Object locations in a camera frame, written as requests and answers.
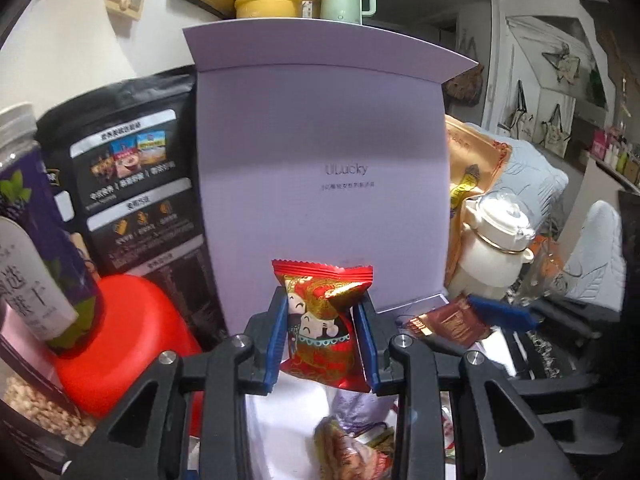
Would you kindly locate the gold patterned candy packet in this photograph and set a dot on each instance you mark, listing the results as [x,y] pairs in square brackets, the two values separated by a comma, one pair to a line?
[345,455]

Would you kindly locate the brown printed tote bag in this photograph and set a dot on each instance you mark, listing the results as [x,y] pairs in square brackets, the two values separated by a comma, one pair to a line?
[462,84]

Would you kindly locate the purple candy wrapper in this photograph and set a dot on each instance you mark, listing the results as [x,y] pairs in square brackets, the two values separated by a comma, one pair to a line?
[352,410]

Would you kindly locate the red candy packet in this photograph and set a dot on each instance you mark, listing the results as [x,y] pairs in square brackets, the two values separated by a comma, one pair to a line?
[325,325]

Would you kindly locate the black printed pouch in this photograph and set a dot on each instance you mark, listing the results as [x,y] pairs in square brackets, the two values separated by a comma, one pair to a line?
[130,200]

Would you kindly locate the red canister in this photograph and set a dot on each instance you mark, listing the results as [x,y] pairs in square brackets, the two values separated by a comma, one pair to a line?
[130,345]

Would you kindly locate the clear oat jar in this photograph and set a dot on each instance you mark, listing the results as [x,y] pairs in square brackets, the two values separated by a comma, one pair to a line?
[35,407]

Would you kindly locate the white ceramic lidded pot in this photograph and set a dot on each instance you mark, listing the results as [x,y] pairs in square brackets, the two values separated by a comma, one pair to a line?
[495,245]

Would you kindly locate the row of small bottles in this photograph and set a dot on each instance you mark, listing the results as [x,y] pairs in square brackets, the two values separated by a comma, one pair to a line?
[620,152]

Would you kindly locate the lavender gift box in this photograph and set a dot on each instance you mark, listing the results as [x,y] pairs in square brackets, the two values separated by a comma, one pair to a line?
[320,170]

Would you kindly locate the orange snack bag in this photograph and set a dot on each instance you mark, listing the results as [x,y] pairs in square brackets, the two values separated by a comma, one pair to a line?
[470,160]

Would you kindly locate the white foam board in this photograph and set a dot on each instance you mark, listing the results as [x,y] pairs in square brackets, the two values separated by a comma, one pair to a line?
[65,40]

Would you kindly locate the purple label jar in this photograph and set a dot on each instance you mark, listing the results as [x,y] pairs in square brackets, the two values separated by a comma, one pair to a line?
[35,240]

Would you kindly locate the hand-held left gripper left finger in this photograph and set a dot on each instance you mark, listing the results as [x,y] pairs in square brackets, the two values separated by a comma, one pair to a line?
[277,340]

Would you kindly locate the grey leaf-pattern chair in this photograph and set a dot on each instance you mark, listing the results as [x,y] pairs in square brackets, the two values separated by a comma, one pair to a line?
[600,255]
[537,180]

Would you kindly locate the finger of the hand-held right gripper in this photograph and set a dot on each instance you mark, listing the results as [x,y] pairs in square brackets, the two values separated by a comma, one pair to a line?
[505,311]
[560,385]

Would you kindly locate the cream tote bag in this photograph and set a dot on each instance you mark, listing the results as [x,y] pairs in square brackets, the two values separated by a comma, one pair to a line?
[522,117]
[557,130]

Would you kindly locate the brown candy packet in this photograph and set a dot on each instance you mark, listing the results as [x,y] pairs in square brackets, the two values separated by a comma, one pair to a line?
[450,327]

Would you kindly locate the glass cup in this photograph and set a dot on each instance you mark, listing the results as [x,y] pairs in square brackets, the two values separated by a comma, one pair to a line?
[542,272]

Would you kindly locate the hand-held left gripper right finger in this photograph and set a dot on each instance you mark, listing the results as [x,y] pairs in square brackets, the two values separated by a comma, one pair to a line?
[365,347]

